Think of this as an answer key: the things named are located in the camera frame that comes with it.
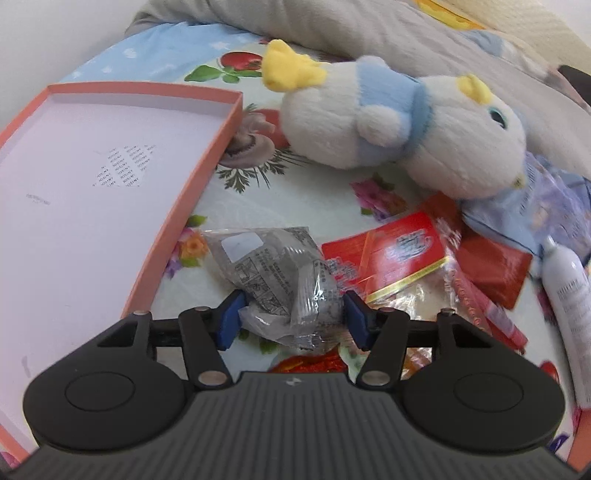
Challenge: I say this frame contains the red sausage stick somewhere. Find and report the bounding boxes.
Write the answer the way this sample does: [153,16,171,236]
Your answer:
[450,268,529,354]

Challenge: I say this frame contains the yellow pillow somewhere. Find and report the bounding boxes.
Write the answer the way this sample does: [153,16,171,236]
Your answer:
[413,0,485,31]

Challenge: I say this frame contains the blue purple plastic bag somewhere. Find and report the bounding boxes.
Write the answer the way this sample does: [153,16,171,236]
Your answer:
[462,152,591,282]

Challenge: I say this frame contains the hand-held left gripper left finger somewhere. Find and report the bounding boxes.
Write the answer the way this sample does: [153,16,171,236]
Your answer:
[95,290,249,389]

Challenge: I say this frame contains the white and blue plush toy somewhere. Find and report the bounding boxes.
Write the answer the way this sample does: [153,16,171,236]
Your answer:
[262,39,529,200]

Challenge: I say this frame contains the patterned patchwork quilt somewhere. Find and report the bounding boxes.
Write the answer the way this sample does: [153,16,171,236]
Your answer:
[466,30,555,79]

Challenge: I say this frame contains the white spray bottle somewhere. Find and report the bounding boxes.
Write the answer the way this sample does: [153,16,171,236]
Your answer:
[540,235,591,409]

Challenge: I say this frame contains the red gold-edged snack packet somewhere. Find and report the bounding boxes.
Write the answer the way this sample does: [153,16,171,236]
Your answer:
[321,211,462,324]

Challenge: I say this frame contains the black clothing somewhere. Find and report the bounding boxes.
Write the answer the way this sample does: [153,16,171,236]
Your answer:
[556,65,591,107]

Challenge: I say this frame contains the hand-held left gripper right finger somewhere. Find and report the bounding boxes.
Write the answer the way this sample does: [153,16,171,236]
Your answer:
[344,290,497,389]

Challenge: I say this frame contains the grey duvet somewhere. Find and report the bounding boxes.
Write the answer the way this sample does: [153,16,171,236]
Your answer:
[124,0,591,116]

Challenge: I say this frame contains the cream quilted headboard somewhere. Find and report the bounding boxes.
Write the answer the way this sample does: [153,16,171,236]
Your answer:
[480,0,591,70]

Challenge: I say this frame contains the dark red pouch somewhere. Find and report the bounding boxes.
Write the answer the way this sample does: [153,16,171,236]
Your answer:
[422,191,534,311]

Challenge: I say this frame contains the grey snack packet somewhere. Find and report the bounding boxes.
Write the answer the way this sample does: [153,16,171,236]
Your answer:
[202,226,347,355]

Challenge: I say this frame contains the floral bed sheet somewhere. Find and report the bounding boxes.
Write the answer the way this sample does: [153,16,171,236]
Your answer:
[60,23,591,467]

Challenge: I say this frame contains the pink box lid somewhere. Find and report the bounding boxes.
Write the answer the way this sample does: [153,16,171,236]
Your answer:
[0,82,244,467]

